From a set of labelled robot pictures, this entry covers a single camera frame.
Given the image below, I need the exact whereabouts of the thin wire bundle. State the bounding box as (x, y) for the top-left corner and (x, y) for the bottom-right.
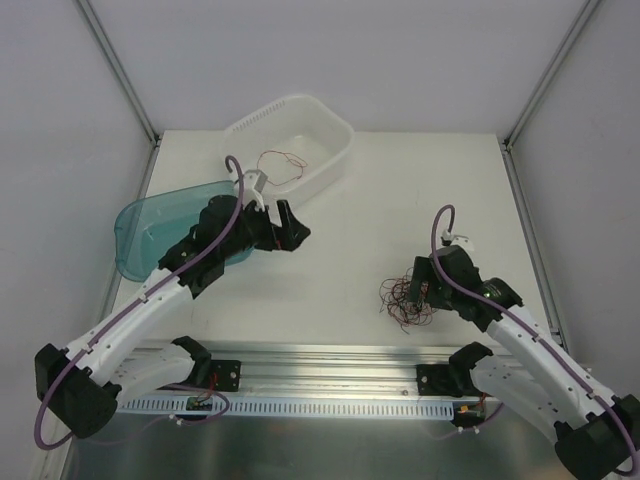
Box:
(375, 267), (441, 329)

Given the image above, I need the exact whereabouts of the red wire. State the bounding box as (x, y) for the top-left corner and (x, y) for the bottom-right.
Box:
(255, 148), (307, 189)

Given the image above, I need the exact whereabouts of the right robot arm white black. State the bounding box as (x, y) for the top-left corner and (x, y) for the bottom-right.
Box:
(409, 245), (639, 479)

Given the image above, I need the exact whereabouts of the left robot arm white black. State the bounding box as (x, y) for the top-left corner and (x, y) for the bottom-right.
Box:
(34, 195), (311, 450)

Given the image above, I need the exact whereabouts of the white plastic basket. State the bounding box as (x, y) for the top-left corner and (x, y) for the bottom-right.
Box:
(219, 94), (355, 207)

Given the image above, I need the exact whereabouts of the teal translucent plastic bin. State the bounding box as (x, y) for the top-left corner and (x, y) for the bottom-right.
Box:
(114, 180), (236, 283)

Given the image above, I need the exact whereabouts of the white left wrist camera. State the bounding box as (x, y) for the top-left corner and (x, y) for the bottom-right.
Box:
(242, 169), (268, 210)

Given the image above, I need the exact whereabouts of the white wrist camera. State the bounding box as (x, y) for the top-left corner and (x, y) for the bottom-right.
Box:
(440, 230), (475, 252)
(242, 169), (268, 210)

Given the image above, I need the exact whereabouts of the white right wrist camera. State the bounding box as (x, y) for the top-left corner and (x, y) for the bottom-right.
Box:
(440, 230), (475, 252)

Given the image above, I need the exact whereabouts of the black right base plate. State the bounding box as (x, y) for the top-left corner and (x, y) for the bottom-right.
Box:
(415, 364), (460, 397)

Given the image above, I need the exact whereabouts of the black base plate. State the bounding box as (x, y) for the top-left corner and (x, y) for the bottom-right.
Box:
(198, 360), (242, 392)
(415, 364), (460, 397)

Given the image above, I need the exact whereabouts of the aluminium mounting rail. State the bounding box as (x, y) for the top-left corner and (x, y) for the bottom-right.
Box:
(119, 342), (501, 401)

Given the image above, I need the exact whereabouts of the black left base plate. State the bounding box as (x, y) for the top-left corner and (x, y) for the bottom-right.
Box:
(198, 360), (242, 392)

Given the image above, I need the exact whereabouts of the white slotted cable duct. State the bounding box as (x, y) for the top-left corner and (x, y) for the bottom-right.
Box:
(118, 394), (454, 421)

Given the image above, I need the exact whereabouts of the left aluminium frame post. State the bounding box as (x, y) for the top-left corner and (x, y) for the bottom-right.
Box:
(74, 0), (161, 149)

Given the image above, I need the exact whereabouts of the aluminium frame post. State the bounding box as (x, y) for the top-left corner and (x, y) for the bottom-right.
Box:
(74, 0), (161, 149)
(503, 0), (603, 152)

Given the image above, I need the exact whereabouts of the right aluminium frame post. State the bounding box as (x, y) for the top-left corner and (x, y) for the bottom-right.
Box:
(503, 0), (603, 152)

